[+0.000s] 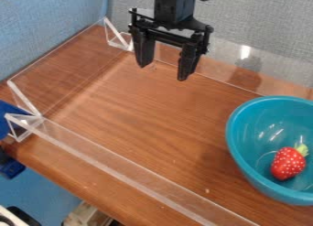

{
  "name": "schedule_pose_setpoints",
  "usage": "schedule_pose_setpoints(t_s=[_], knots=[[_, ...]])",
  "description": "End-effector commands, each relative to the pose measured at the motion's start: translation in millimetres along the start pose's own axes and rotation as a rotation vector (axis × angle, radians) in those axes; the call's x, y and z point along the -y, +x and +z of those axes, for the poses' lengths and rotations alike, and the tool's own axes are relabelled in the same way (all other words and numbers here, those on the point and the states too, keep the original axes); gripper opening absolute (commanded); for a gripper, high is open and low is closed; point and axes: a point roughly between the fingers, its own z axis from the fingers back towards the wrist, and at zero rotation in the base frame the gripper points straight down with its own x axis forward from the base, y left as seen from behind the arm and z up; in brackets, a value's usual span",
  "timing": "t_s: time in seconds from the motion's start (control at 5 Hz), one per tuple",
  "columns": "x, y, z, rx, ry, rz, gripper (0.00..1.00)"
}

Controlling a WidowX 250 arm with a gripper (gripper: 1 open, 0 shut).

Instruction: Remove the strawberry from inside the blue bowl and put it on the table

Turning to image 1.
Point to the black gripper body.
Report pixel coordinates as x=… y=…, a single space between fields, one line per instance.
x=173 y=33

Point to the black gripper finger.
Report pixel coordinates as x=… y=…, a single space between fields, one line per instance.
x=143 y=46
x=188 y=61

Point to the blue plastic bowl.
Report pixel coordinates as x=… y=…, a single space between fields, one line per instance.
x=264 y=125

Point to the red toy strawberry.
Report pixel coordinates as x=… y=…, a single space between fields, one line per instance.
x=289 y=162

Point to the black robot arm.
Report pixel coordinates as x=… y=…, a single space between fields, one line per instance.
x=173 y=10

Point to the blue clamp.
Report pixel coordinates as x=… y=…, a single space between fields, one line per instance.
x=10 y=166

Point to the beige object under table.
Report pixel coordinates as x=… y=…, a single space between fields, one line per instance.
x=86 y=215

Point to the black and white object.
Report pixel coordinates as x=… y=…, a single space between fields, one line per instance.
x=15 y=217

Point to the clear acrylic barrier wall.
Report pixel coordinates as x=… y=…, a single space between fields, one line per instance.
x=133 y=140

